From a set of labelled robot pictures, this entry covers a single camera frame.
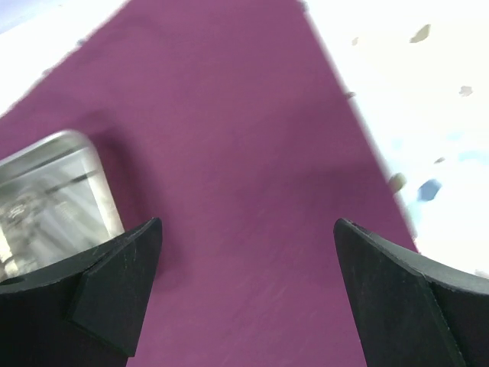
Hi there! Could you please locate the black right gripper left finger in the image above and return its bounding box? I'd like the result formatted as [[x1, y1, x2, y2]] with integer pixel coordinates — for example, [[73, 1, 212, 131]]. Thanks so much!
[[1, 218, 162, 367]]

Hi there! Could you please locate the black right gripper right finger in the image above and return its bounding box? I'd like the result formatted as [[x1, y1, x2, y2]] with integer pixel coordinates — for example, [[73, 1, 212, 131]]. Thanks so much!
[[333, 219, 488, 366]]

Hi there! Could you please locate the stainless steel instrument tray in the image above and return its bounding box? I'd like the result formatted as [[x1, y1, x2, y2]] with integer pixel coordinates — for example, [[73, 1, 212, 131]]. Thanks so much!
[[1, 130, 124, 280]]

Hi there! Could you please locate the purple surgical cloth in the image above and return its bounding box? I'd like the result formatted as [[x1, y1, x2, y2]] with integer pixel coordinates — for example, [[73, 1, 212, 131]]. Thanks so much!
[[1, 1, 413, 366]]

